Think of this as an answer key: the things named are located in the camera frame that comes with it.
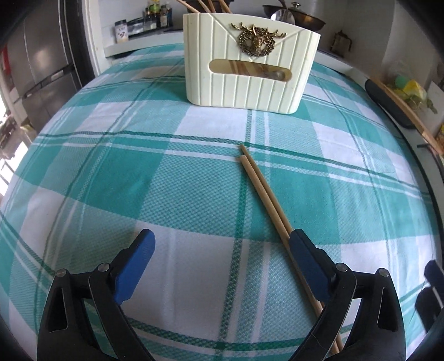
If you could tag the wooden cutting board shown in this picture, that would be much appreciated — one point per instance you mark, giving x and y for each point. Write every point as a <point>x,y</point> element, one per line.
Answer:
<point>409,111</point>

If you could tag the dark wok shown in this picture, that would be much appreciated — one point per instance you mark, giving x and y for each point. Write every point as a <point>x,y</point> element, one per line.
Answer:
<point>312,22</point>

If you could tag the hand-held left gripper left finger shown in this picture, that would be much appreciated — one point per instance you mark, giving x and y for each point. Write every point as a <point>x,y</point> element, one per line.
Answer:
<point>138,258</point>

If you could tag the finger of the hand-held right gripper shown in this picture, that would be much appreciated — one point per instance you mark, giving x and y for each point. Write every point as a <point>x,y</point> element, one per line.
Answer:
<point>433,272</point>

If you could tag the dark sauce bottle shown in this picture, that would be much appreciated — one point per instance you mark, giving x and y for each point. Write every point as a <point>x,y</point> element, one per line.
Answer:
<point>164,15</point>
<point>152,17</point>

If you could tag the glass wok lid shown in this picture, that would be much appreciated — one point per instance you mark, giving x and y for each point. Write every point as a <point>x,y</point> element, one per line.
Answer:
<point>282,15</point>

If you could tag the yellow green sponge bundle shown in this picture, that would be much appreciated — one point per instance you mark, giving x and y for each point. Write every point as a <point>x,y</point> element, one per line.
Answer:
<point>412,92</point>

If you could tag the black oblong pad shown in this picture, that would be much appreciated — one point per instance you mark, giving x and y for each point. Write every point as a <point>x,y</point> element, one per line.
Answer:
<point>392,104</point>

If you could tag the wooden chopstick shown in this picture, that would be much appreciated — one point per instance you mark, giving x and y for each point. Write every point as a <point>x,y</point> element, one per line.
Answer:
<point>189,5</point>
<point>203,5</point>
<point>258,189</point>
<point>223,5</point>
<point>267,180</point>
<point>211,5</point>

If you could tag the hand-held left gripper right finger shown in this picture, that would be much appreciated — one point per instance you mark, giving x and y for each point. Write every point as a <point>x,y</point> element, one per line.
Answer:
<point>308,265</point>

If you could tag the white lidded jar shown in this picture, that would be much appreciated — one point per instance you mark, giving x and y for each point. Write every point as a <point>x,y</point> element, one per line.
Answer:
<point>120,32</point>

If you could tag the steel refrigerator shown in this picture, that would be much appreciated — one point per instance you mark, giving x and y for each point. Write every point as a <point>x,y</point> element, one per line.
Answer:
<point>41,62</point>

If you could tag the green white checked tablecloth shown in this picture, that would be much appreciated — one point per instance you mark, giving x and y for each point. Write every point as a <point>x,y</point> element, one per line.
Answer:
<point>173,194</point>

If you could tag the cream ribbed utensil holder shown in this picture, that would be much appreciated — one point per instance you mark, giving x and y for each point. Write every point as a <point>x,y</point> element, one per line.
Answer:
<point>239,83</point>

